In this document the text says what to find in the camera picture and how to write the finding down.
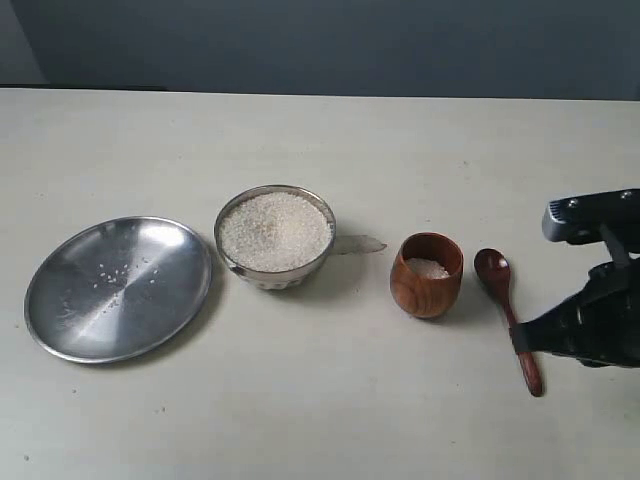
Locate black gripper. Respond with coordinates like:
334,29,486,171
510,259,639,368

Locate dark wooden spoon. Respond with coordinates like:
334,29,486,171
474,248,545,398

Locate brown wooden cup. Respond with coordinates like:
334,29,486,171
389,232,464,319

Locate steel bowl of rice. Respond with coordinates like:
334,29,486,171
213,185,336,290

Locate round steel plate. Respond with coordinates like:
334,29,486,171
24,216,213,365

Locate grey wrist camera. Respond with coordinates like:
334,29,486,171
542,188,639,254

